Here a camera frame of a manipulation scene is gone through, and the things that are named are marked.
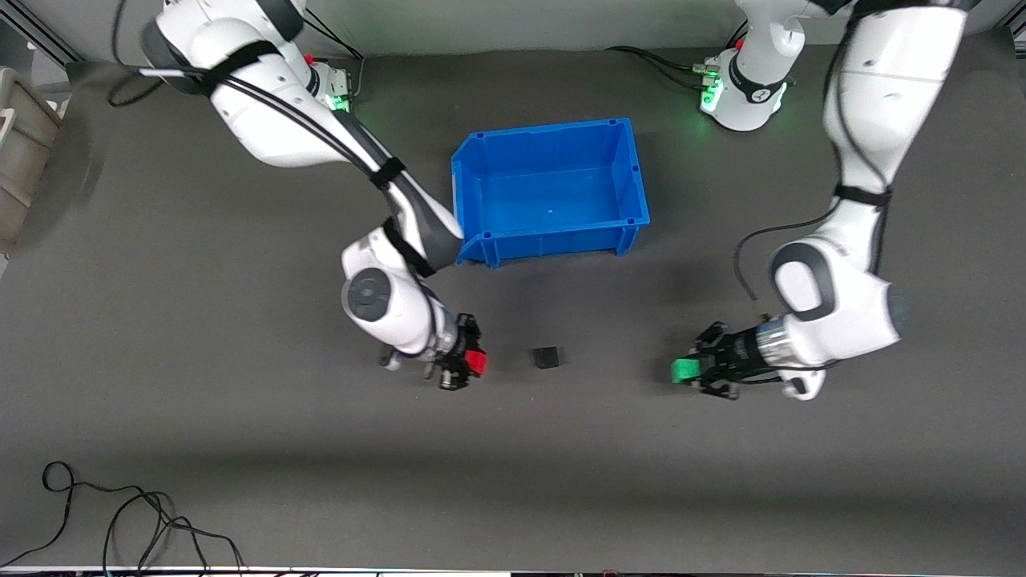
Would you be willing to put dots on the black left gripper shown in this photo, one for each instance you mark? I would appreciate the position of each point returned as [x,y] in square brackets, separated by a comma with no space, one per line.
[731,352]

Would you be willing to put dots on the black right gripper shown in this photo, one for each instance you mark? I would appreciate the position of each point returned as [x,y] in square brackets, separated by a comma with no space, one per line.
[458,350]

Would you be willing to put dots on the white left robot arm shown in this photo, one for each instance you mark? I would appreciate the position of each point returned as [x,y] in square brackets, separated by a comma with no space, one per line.
[882,96]

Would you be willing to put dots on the small green cube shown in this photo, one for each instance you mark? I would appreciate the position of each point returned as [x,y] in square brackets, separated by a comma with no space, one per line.
[684,371]

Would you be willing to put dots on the beige plastic crate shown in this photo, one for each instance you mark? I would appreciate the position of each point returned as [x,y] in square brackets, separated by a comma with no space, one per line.
[24,160]

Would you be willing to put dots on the dark aluminium frame rail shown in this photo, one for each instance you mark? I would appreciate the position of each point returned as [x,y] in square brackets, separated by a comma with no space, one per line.
[36,36]

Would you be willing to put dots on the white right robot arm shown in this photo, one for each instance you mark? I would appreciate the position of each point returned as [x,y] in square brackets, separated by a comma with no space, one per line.
[280,120]

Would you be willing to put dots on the small red cube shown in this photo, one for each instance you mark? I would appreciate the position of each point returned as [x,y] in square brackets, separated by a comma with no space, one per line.
[478,363]

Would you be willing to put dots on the small black cube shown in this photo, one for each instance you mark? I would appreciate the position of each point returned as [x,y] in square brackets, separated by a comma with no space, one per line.
[547,357]

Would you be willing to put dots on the blue plastic storage bin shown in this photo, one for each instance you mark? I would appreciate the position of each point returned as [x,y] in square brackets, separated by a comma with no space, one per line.
[553,192]

